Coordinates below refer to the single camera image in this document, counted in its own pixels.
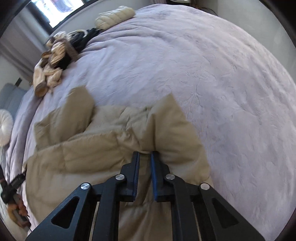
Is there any bright window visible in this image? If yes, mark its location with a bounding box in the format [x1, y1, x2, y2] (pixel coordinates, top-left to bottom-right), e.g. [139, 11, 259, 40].
[32, 0, 84, 28]

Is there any lavender bed blanket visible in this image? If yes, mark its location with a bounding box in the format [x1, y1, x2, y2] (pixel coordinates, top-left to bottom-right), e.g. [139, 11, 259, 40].
[4, 4, 295, 240]

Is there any cream quilted puffer jacket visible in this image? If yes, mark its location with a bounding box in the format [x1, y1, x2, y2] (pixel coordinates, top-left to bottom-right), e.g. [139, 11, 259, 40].
[95, 6, 135, 31]

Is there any person's left hand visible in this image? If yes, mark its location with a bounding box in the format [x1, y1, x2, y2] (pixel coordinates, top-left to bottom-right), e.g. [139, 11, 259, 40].
[7, 199, 31, 228]

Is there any round white pillow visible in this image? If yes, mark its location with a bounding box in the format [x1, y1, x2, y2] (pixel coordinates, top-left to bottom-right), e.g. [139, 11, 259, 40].
[0, 109, 14, 147]

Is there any black clothing item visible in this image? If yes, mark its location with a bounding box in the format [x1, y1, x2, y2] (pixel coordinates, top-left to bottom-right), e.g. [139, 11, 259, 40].
[46, 28, 103, 70]

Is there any brown patterned clothes pile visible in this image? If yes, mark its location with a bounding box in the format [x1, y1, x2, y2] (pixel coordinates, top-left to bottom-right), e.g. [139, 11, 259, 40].
[33, 30, 88, 98]

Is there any beige padded jacket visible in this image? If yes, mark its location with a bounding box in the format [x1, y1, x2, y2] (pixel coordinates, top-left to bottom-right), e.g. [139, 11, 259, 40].
[26, 87, 212, 240]

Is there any grey curtain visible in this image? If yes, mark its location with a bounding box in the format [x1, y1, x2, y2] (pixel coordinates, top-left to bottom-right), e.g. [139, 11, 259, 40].
[1, 8, 49, 82]

